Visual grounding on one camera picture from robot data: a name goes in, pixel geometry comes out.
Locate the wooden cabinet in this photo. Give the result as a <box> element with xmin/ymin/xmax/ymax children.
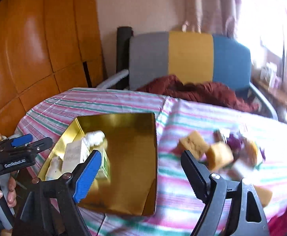
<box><xmin>0</xmin><ymin>0</ymin><xmax>107</xmax><ymax>138</ymax></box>

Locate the white and blue packet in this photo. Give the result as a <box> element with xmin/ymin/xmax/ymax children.
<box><xmin>45</xmin><ymin>156</ymin><xmax>65</xmax><ymax>180</ymax></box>

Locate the grey yellow blue chair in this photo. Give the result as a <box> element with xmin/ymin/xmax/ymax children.
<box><xmin>95</xmin><ymin>31</ymin><xmax>279</xmax><ymax>121</ymax></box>

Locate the maroon cloth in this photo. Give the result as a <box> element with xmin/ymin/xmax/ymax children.
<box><xmin>136</xmin><ymin>74</ymin><xmax>259</xmax><ymax>113</ymax></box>

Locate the rice cracker snack packet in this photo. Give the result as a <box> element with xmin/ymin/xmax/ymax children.
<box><xmin>243</xmin><ymin>140</ymin><xmax>260</xmax><ymax>166</ymax></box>

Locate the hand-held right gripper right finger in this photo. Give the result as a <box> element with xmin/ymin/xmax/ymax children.
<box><xmin>180</xmin><ymin>149</ymin><xmax>270</xmax><ymax>236</ymax></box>

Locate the white carton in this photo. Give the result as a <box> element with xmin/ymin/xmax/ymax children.
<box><xmin>260</xmin><ymin>63</ymin><xmax>277</xmax><ymax>86</ymax></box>

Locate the white sponge block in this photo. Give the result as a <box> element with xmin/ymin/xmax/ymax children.
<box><xmin>226</xmin><ymin>161</ymin><xmax>251</xmax><ymax>180</ymax></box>

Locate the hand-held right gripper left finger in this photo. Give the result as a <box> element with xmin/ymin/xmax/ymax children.
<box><xmin>12</xmin><ymin>149</ymin><xmax>102</xmax><ymax>236</ymax></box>

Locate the small green carton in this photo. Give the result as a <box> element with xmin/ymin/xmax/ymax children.
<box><xmin>94</xmin><ymin>149</ymin><xmax>111</xmax><ymax>180</ymax></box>

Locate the gold metal tin box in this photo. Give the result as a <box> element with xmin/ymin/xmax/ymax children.
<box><xmin>37</xmin><ymin>112</ymin><xmax>158</xmax><ymax>217</ymax></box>

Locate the purple wrapped candy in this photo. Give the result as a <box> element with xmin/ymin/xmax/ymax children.
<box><xmin>226</xmin><ymin>133</ymin><xmax>245</xmax><ymax>153</ymax></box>

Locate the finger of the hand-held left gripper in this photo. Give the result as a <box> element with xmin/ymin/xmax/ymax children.
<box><xmin>0</xmin><ymin>134</ymin><xmax>33</xmax><ymax>150</ymax></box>
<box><xmin>13</xmin><ymin>137</ymin><xmax>53</xmax><ymax>156</ymax></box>

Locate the beige cardboard box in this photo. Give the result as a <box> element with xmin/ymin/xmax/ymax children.
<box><xmin>61</xmin><ymin>140</ymin><xmax>90</xmax><ymax>175</ymax></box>

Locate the wooden side shelf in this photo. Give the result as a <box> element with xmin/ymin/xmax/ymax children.
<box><xmin>253</xmin><ymin>74</ymin><xmax>287</xmax><ymax>118</ymax></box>

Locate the striped tablecloth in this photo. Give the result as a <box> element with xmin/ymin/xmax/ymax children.
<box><xmin>14</xmin><ymin>87</ymin><xmax>287</xmax><ymax>236</ymax></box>

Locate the yellow sponge block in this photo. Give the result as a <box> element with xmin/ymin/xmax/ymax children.
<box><xmin>205</xmin><ymin>143</ymin><xmax>234</xmax><ymax>171</ymax></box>
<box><xmin>179</xmin><ymin>131</ymin><xmax>209</xmax><ymax>159</ymax></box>
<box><xmin>253</xmin><ymin>184</ymin><xmax>273</xmax><ymax>207</ymax></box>

